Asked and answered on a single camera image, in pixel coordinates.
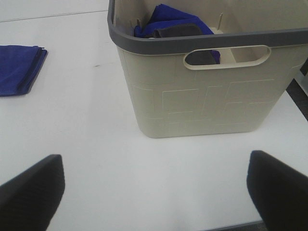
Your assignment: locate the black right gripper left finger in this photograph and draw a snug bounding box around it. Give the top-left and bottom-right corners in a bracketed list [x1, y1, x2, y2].
[0, 154, 65, 231]

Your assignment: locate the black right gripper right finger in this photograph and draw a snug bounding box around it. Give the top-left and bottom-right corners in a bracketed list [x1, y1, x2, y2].
[246, 150, 308, 231]

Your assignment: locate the beige basket with grey rim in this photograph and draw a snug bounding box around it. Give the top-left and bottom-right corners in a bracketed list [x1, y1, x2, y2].
[107, 0, 308, 138]

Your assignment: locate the folded blue towel on table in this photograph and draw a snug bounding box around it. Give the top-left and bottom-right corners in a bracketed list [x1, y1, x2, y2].
[0, 45, 48, 97]

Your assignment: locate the grey towel in basket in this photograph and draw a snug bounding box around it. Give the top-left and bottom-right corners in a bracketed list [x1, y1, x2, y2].
[148, 23, 220, 65]

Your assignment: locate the blue towel in basket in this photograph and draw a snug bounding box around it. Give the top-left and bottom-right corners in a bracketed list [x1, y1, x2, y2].
[134, 3, 221, 64]

